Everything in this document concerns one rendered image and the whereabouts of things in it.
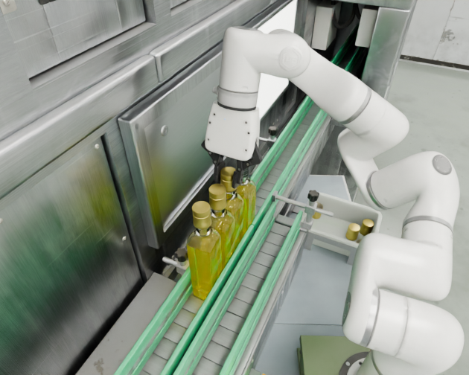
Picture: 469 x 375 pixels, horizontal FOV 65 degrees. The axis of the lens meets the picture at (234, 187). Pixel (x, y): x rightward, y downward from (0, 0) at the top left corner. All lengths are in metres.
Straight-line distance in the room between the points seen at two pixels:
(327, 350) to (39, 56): 0.79
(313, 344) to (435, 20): 3.90
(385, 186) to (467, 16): 3.75
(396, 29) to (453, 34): 2.90
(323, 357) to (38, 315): 0.59
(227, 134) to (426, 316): 0.45
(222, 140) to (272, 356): 0.54
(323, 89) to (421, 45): 3.80
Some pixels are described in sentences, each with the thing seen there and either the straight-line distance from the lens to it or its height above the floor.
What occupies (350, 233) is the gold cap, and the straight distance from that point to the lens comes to 1.18.
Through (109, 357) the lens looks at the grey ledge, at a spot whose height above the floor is 0.88.
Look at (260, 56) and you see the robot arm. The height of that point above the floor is 1.40.
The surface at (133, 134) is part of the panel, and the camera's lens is 0.66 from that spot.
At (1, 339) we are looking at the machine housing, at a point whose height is 1.11.
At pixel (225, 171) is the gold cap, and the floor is 1.16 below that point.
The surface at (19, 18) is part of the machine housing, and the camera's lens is 0.55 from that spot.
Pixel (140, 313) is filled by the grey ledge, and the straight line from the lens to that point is 0.90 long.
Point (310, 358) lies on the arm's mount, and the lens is 0.91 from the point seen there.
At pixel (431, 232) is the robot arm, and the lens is 0.73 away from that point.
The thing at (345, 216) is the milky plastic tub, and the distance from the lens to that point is 1.25.
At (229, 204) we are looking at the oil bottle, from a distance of 0.80.
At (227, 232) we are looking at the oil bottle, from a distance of 0.78.
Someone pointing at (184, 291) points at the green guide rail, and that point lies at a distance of 0.87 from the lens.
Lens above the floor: 1.65
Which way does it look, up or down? 42 degrees down
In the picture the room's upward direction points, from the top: straight up
